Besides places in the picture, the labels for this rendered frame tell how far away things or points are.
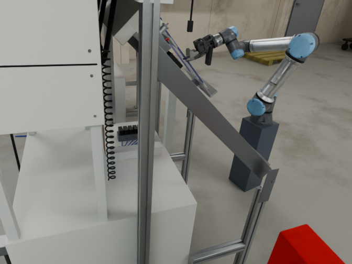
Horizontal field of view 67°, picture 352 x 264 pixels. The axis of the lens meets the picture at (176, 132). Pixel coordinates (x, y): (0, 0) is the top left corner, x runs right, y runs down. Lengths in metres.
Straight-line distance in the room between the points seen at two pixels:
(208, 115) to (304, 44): 0.84
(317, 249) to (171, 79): 0.59
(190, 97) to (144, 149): 0.20
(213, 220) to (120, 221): 0.98
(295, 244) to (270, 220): 1.18
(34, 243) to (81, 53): 0.63
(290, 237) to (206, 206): 1.17
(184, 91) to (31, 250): 0.70
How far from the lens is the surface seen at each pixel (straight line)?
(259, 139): 1.87
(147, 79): 0.68
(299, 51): 1.55
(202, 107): 0.82
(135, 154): 1.25
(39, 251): 1.05
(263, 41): 1.79
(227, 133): 0.92
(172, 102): 1.85
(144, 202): 0.92
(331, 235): 2.11
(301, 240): 0.84
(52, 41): 0.67
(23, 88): 0.71
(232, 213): 1.95
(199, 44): 1.66
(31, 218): 1.07
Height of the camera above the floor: 1.36
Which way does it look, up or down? 30 degrees down
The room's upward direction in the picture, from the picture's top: 5 degrees clockwise
